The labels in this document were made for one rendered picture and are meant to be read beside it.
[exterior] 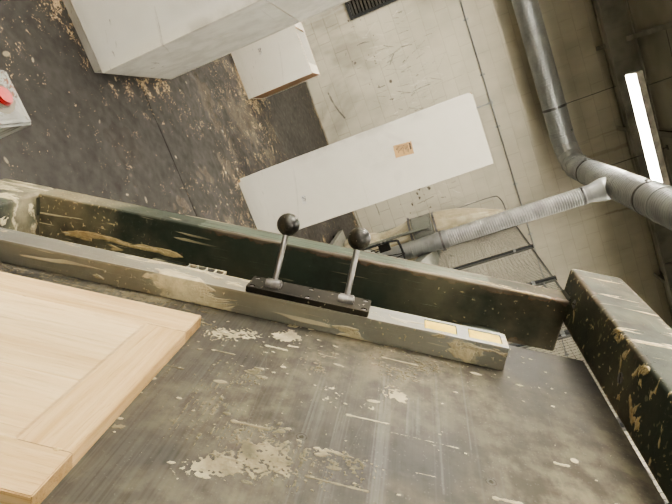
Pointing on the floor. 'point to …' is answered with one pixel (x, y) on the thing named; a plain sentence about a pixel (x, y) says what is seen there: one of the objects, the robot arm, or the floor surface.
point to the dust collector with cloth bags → (419, 234)
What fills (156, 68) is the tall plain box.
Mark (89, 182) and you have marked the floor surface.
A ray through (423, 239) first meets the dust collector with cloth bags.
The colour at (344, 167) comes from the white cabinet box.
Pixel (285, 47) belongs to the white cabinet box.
